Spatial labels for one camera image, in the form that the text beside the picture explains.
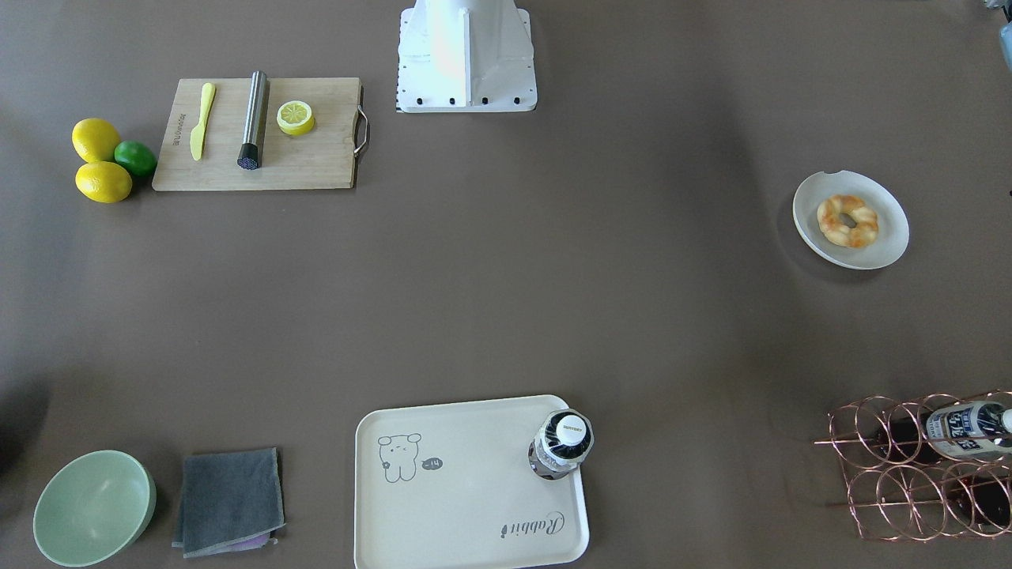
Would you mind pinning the yellow lemon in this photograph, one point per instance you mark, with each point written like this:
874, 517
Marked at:
104, 181
95, 140

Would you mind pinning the green lime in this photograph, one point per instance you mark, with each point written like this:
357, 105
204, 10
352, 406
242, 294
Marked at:
138, 159

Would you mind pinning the glazed ring donut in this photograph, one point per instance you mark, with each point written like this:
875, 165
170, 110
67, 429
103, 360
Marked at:
845, 220

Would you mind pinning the bamboo cutting board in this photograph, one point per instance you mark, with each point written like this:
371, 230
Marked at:
323, 159

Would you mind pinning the yellow plastic knife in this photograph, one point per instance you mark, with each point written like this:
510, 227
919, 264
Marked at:
198, 133

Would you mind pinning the stainless steel muddler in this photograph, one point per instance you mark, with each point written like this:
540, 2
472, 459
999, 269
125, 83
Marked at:
249, 157

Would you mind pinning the bottle in wire rack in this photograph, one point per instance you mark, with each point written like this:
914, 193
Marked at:
977, 430

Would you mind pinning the yellow lemon upper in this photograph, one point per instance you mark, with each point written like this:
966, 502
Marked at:
95, 140

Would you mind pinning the dark drink bottle on tray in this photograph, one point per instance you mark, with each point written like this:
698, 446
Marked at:
560, 445

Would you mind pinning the copper wire bottle rack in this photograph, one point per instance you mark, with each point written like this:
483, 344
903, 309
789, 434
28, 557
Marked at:
899, 488

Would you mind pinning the cream rabbit tray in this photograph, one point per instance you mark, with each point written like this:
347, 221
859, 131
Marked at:
450, 486

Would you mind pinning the half lemon slice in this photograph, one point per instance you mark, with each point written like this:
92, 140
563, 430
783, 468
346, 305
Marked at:
295, 117

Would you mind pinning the mint green bowl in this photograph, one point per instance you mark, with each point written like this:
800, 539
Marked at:
94, 507

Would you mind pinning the grey folded cloth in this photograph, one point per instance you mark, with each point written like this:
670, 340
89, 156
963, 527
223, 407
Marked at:
229, 502

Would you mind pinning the white round plate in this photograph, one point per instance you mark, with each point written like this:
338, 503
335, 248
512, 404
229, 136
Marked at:
892, 239

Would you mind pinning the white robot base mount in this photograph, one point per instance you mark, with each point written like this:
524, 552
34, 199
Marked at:
465, 57

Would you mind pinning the yellow lemon lower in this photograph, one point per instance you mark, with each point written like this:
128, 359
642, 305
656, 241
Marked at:
104, 181

